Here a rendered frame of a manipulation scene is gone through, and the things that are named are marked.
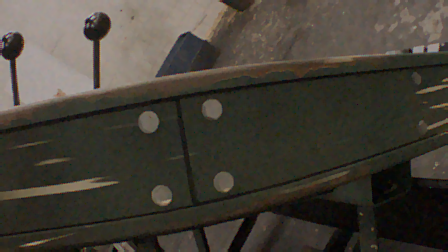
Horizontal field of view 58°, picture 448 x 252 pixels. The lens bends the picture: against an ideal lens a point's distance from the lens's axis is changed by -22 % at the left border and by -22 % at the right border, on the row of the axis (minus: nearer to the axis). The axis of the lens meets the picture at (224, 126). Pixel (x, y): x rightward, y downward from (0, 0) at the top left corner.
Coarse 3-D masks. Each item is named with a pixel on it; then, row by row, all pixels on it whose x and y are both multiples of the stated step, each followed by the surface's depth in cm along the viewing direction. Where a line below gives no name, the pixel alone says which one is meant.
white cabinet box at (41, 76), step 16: (32, 48) 441; (32, 64) 444; (48, 64) 450; (64, 64) 456; (32, 80) 446; (48, 80) 453; (64, 80) 459; (80, 80) 465; (32, 96) 449; (48, 96) 455
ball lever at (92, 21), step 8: (88, 16) 53; (96, 16) 53; (104, 16) 53; (88, 24) 53; (96, 24) 52; (104, 24) 53; (88, 32) 53; (96, 32) 53; (104, 32) 53; (96, 40) 54; (96, 48) 55; (96, 56) 56; (96, 64) 56; (96, 72) 57; (96, 80) 57; (96, 88) 58
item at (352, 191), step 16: (368, 176) 49; (384, 176) 57; (400, 176) 54; (336, 192) 56; (352, 192) 52; (368, 192) 50; (384, 192) 54; (400, 192) 52; (272, 208) 53; (208, 224) 50; (128, 240) 47
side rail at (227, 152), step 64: (256, 64) 38; (320, 64) 40; (384, 64) 43; (0, 128) 30; (64, 128) 32; (128, 128) 34; (192, 128) 36; (256, 128) 38; (320, 128) 40; (384, 128) 43; (0, 192) 30; (64, 192) 32; (128, 192) 34; (192, 192) 36; (256, 192) 38; (320, 192) 40
